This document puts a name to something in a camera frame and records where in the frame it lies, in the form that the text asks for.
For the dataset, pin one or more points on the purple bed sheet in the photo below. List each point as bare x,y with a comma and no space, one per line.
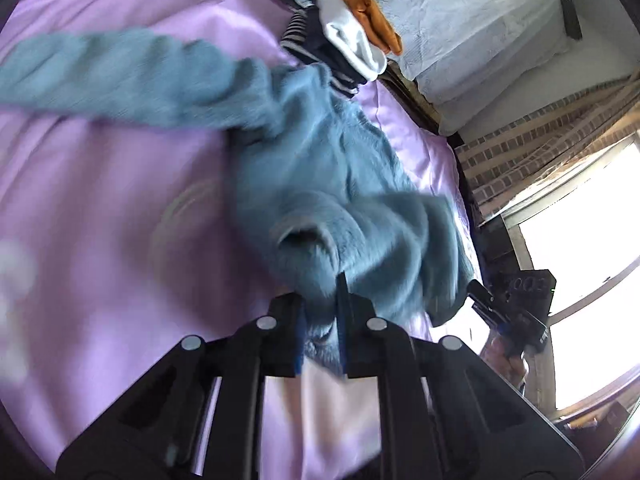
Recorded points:
100,220

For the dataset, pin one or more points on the dark brown bed edge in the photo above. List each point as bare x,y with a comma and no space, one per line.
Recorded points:
415,95

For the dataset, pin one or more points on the navy folded garment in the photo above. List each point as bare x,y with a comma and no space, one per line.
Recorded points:
336,62

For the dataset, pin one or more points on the black remote control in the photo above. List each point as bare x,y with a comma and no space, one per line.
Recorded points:
570,12

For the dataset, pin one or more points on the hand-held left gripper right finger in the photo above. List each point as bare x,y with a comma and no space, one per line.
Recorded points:
343,332

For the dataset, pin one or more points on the window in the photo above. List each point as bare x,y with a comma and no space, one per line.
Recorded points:
585,260

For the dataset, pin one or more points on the white folded cloth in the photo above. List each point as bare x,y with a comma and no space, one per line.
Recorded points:
350,40

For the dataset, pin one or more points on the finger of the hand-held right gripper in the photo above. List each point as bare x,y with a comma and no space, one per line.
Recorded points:
481,294

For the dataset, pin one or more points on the striped folded garment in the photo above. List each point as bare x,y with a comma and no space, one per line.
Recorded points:
296,35

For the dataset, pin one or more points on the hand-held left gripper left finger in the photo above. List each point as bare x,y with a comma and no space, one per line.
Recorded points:
298,342

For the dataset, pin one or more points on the blue fleece garment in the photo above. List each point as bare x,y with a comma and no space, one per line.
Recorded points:
320,170

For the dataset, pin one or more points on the white quilted bedspread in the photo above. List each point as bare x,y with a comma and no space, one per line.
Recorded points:
450,20

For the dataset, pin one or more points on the person's right hand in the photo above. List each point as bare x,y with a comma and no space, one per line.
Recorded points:
505,360

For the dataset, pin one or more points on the orange-brown folded cloth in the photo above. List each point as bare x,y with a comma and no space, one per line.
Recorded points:
377,22

